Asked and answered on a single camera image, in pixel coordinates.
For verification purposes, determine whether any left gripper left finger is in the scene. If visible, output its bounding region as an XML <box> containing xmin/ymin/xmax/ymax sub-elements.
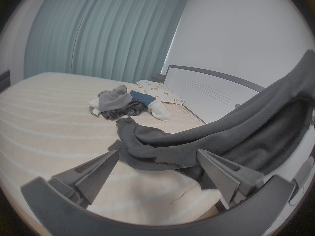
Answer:
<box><xmin>50</xmin><ymin>150</ymin><xmax>120</xmax><ymax>205</ymax></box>

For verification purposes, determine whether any bed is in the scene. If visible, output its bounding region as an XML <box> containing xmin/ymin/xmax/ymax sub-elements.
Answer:
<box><xmin>0</xmin><ymin>65</ymin><xmax>266</xmax><ymax>227</ymax></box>

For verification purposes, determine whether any blue-green curtain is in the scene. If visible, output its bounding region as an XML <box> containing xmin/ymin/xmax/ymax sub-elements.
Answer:
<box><xmin>71</xmin><ymin>0</ymin><xmax>190</xmax><ymax>82</ymax></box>
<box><xmin>23</xmin><ymin>0</ymin><xmax>102</xmax><ymax>79</ymax></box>

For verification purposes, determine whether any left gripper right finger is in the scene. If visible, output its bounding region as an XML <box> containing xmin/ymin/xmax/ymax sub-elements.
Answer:
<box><xmin>197</xmin><ymin>149</ymin><xmax>265</xmax><ymax>205</ymax></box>

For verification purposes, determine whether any pile of clothes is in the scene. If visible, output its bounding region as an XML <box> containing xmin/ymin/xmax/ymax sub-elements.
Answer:
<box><xmin>89</xmin><ymin>85</ymin><xmax>171</xmax><ymax>122</ymax></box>

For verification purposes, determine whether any black chest of drawers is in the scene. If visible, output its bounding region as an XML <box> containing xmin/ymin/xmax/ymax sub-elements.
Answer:
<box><xmin>0</xmin><ymin>70</ymin><xmax>11</xmax><ymax>93</ymax></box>

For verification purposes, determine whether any black T-shirt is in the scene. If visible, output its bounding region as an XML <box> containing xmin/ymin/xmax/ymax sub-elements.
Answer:
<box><xmin>108</xmin><ymin>49</ymin><xmax>315</xmax><ymax>191</ymax></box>

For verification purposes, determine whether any white printed pillow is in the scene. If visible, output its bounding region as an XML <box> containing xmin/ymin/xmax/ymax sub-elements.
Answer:
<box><xmin>136</xmin><ymin>80</ymin><xmax>185</xmax><ymax>105</ymax></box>

